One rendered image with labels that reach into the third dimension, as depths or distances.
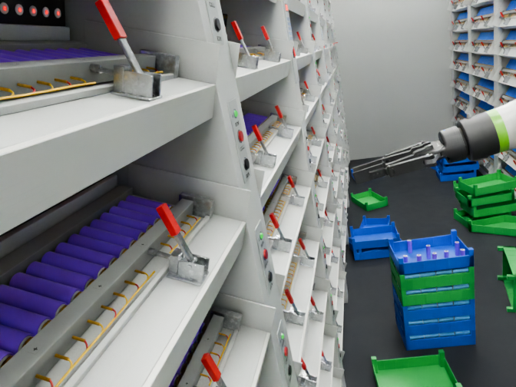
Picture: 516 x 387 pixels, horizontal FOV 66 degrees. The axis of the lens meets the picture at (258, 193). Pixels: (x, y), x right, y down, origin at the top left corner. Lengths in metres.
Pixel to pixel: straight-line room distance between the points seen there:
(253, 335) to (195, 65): 0.42
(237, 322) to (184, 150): 0.28
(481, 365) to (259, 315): 1.47
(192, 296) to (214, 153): 0.22
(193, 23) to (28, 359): 0.41
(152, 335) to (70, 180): 0.17
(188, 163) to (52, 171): 0.33
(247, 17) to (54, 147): 1.03
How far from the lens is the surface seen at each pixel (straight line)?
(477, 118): 0.94
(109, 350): 0.38
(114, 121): 0.32
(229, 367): 0.62
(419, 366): 1.99
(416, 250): 1.99
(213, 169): 0.57
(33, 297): 0.41
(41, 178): 0.27
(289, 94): 1.23
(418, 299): 1.90
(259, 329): 0.68
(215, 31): 0.58
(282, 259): 0.87
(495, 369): 2.02
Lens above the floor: 1.37
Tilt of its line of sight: 18 degrees down
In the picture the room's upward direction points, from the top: 12 degrees counter-clockwise
